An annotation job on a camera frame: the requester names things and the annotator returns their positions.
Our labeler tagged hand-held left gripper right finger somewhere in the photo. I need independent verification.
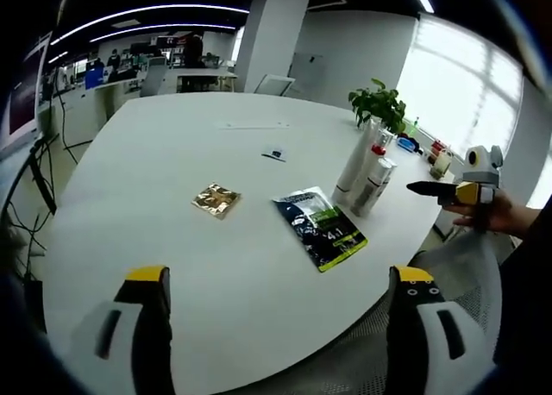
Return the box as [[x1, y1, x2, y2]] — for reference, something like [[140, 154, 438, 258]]
[[386, 263, 498, 395]]

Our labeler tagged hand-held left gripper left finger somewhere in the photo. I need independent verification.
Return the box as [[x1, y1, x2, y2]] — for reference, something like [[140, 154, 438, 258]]
[[71, 264, 174, 395]]

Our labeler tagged small white skincare bottle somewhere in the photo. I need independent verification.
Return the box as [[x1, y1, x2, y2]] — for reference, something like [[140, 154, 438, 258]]
[[381, 157, 398, 185], [348, 157, 392, 217]]

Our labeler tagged red collar skincare pump bottle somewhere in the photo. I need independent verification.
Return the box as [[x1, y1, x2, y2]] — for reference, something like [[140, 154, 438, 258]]
[[355, 129, 392, 198]]

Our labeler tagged white skincare tube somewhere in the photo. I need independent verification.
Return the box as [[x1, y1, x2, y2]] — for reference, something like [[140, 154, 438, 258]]
[[331, 116, 383, 204]]

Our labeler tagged black green skincare mask packet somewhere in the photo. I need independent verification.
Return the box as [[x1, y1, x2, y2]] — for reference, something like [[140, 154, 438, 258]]
[[271, 186, 369, 274]]

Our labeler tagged gold foil skincare sachet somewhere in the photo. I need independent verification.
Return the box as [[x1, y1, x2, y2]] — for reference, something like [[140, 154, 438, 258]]
[[191, 180, 243, 221]]

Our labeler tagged person's right hand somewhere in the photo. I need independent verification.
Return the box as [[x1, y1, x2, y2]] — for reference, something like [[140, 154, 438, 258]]
[[451, 191, 526, 234]]

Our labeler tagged clear drink cup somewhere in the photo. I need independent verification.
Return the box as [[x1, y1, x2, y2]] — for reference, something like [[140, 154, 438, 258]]
[[431, 146, 455, 180]]

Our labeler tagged small blue box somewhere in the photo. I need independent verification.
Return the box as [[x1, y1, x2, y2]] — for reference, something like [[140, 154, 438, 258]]
[[395, 135, 422, 154]]

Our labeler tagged grey mesh office chair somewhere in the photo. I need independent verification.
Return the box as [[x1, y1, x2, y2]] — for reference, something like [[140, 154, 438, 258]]
[[309, 229, 502, 395]]

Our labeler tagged wide window with blinds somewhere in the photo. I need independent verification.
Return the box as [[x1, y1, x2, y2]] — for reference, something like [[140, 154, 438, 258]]
[[396, 14, 525, 160]]

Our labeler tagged potted green plant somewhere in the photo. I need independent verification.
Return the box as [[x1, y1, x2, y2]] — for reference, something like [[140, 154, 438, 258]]
[[348, 78, 408, 135]]

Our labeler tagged person's black clothing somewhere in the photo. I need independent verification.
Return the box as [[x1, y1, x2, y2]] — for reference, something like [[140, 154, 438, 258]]
[[494, 204, 552, 373]]

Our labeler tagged black tripod stand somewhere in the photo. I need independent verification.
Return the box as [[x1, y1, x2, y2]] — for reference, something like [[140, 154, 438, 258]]
[[7, 135, 60, 218]]

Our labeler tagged table power outlet strip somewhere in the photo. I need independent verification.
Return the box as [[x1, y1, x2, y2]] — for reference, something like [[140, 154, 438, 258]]
[[216, 119, 292, 131]]

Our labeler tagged monitor with pink screen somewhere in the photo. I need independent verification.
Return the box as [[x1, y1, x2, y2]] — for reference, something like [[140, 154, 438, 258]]
[[0, 34, 53, 153]]

